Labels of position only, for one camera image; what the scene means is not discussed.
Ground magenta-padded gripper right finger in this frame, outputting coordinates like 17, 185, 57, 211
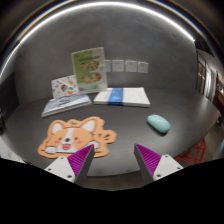
133, 143, 184, 186

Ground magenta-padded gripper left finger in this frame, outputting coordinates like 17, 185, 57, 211
44, 143, 96, 188

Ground teal perforated computer mouse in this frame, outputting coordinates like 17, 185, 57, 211
146, 114, 172, 135

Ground orange corgi-shaped mouse pad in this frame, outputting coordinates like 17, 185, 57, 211
37, 115, 118, 159

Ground grey striped book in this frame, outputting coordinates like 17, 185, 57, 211
40, 92, 93, 118

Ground white book with blue band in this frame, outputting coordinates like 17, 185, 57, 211
92, 86, 152, 108

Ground small white colourful card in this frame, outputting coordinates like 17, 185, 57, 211
50, 74, 80, 100

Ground glass partition door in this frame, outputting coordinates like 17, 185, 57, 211
195, 49, 224, 111

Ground green menu sign stand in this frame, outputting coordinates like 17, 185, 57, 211
70, 46, 109, 94

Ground long ceiling light strip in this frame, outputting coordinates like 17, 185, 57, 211
0, 1, 196, 79

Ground red wire chair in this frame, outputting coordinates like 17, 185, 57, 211
173, 137, 207, 165

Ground white wall socket plates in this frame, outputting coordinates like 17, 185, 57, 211
103, 59, 150, 74

